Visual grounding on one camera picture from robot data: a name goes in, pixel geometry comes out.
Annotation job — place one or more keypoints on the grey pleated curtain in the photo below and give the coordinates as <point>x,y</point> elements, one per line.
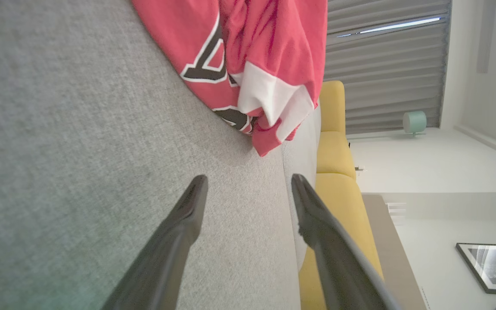
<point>385,77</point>

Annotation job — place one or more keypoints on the yellow sofa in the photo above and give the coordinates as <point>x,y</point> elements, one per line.
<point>334,155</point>

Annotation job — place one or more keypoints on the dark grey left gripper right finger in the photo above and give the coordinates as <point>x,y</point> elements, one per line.
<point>338,267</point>

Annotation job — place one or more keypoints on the black framed wall picture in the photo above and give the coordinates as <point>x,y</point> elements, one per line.
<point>495,267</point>

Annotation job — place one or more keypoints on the small grey sofa seat cushion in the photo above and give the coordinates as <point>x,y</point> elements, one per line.
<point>302,150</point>

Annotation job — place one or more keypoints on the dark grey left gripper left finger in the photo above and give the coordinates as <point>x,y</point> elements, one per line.
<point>166,258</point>

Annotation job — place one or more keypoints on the red jersey with black letters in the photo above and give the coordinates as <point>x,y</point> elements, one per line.
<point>269,43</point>

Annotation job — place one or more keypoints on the mint green round lamp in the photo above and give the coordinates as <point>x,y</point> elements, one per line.
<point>414,122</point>

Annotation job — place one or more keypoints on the large grey sofa seat cushion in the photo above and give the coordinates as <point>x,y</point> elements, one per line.
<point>80,150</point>

